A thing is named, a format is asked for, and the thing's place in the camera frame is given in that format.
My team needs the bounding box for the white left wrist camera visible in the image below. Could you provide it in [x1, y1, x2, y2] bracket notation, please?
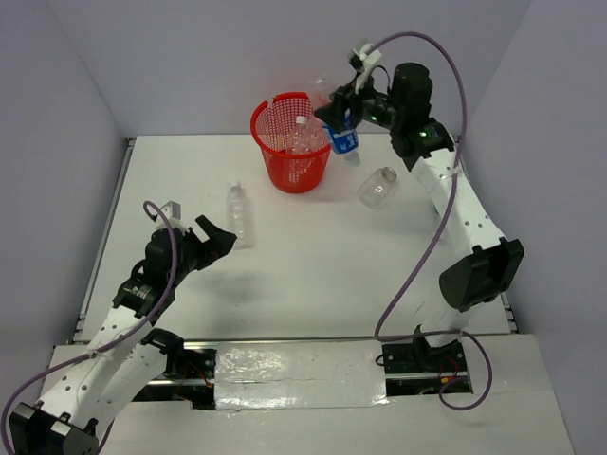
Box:
[161, 201, 184, 229]

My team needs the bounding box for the red mesh plastic bin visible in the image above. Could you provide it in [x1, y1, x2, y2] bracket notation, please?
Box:
[249, 92, 331, 193]

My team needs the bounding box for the clear wide-mouth plastic jar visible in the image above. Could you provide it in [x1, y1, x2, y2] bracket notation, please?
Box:
[358, 167, 397, 209]

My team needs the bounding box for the aluminium rail frame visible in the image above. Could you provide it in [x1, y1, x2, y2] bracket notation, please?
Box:
[68, 137, 137, 344]

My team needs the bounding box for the silver foil covered panel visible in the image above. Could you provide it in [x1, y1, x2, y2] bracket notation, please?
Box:
[213, 340, 388, 410]

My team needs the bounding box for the clear bottle white cap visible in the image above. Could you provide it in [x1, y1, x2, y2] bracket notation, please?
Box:
[227, 182, 253, 249]

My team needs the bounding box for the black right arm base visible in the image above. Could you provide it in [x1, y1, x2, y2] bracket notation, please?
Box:
[375, 337, 467, 374]

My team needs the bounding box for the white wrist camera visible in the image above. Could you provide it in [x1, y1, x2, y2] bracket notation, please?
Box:
[161, 201, 184, 229]
[349, 43, 382, 94]

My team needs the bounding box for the blue label plastic bottle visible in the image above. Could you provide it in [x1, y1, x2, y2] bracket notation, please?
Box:
[312, 78, 361, 167]

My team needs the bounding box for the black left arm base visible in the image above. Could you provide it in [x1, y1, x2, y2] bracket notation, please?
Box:
[133, 349, 216, 410]

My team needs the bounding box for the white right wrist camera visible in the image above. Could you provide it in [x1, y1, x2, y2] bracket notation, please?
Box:
[349, 43, 382, 94]

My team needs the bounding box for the clear bottle blue-white cap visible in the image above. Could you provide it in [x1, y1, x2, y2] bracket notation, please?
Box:
[285, 116, 308, 155]

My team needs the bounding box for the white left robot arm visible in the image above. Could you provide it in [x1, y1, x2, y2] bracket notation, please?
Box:
[1, 216, 237, 454]

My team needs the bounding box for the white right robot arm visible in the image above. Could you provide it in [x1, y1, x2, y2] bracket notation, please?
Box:
[314, 63, 524, 371]

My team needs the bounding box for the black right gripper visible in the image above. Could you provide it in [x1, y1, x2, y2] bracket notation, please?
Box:
[315, 68, 405, 134]

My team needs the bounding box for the clear ribbed plastic bottle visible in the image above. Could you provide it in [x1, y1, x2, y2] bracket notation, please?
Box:
[303, 118, 326, 153]

